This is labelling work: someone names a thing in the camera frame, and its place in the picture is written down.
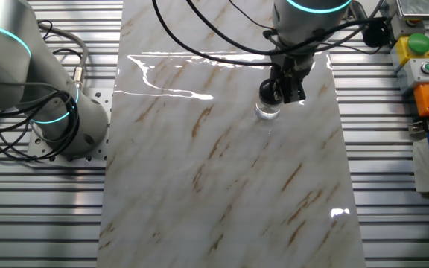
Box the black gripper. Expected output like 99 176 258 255
268 51 314 106

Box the clear glass jar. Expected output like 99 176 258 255
254 100 282 121

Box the white marble pattern board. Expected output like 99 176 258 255
95 0 367 268

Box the yellow box green mushroom button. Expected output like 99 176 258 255
390 32 429 74

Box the grey box red button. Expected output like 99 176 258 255
390 14 427 41

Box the grey box green button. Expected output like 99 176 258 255
396 58 429 96

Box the orange button box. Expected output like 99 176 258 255
413 82 429 118

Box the silver metal plate box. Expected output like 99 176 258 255
395 0 429 20

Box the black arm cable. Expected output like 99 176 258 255
150 0 279 68
185 0 390 57

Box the perforated robot base plate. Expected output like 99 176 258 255
26 87 113 164

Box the thick grey robot cable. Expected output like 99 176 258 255
38 21 89 91

